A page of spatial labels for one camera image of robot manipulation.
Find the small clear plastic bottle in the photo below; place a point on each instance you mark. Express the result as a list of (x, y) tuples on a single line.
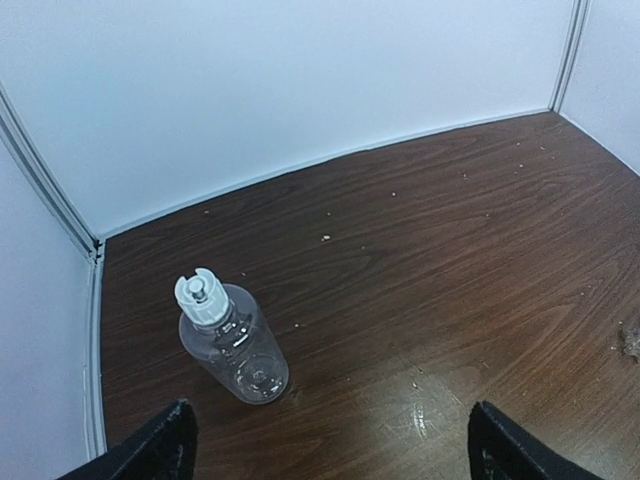
[(240, 351)]

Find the white flip bottle cap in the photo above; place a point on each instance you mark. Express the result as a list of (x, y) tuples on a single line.
[(202, 298)]

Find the aluminium corner post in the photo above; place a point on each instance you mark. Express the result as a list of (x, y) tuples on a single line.
[(574, 35), (29, 160)]

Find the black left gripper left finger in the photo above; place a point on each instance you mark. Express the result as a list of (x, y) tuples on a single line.
[(165, 447)]

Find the aluminium right corner post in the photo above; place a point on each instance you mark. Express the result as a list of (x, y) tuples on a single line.
[(574, 35)]

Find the aluminium left corner post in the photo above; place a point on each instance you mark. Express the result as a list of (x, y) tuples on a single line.
[(29, 160)]

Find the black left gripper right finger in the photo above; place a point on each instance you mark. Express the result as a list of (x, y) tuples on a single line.
[(499, 448)]

